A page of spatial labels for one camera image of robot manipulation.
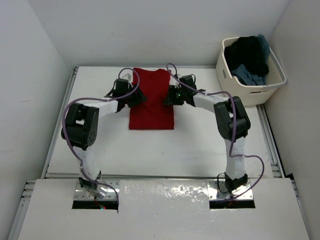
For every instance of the teal t shirt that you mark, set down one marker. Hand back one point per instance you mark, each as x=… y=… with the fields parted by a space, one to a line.
x=248 y=79

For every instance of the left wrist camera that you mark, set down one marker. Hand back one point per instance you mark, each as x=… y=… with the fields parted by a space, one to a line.
x=127 y=77

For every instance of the red t shirt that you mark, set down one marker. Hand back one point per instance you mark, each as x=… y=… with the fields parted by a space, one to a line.
x=152 y=114

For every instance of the white front cover panel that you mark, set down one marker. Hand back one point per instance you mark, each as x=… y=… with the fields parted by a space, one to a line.
x=163 y=210

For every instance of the cream plastic laundry basket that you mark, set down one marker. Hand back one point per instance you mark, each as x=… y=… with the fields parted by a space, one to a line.
x=251 y=88

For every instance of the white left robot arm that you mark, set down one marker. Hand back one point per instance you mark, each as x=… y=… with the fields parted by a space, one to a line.
x=81 y=120

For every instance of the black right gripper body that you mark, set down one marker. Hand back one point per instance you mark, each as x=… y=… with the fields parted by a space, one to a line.
x=171 y=95

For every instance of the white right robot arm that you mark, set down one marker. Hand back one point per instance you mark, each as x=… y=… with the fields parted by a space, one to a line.
x=232 y=122

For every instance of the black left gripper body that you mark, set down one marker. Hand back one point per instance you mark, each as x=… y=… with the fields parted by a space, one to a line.
x=136 y=97

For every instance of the black t shirt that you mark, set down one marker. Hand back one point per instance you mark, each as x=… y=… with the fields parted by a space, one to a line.
x=252 y=52

